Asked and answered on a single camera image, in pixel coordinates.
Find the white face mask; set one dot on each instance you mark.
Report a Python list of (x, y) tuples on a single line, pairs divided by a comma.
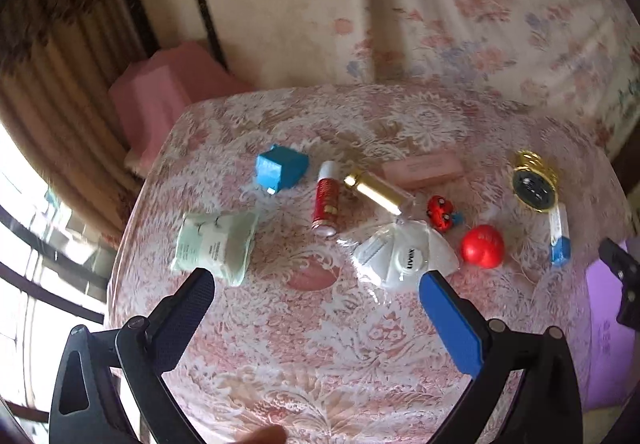
[(405, 254)]

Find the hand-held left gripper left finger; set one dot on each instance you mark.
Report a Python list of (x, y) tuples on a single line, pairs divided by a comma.
[(190, 304)]

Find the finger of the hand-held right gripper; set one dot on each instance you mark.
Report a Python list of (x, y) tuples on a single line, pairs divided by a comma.
[(622, 269)]

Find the red toy car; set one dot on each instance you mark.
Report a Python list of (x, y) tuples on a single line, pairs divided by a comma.
[(442, 214)]

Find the gold perfume bottle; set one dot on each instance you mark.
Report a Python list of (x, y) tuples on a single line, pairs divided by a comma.
[(375, 189)]

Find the gold alarm clock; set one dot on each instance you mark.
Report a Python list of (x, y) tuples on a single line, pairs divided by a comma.
[(532, 184)]

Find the blue crank box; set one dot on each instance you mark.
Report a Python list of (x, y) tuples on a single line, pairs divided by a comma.
[(280, 168)]

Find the green tissue pack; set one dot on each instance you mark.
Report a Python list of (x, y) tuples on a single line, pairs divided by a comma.
[(215, 244)]

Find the pink lace tablecloth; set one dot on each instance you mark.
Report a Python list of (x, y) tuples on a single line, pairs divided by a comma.
[(320, 324)]

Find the red spray can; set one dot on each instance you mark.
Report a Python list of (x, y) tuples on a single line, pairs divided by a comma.
[(327, 199)]

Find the pink stool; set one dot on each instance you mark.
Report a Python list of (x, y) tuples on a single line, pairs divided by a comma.
[(165, 88)]

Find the floral bed cover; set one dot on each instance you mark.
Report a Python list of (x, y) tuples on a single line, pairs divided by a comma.
[(475, 23)]

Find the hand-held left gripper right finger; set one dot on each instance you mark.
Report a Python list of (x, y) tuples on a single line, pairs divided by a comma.
[(450, 324)]

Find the red heart toy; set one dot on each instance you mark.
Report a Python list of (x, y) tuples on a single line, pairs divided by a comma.
[(482, 246)]

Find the purple round container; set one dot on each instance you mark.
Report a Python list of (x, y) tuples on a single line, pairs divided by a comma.
[(605, 349)]

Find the blue white tube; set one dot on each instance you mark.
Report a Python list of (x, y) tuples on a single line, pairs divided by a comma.
[(560, 234)]

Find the brown curtain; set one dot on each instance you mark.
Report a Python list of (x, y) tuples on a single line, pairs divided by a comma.
[(50, 73)]

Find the pink case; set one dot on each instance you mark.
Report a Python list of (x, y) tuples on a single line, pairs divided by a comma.
[(422, 168)]

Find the barred window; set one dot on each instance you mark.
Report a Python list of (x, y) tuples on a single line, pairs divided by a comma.
[(20, 224)]

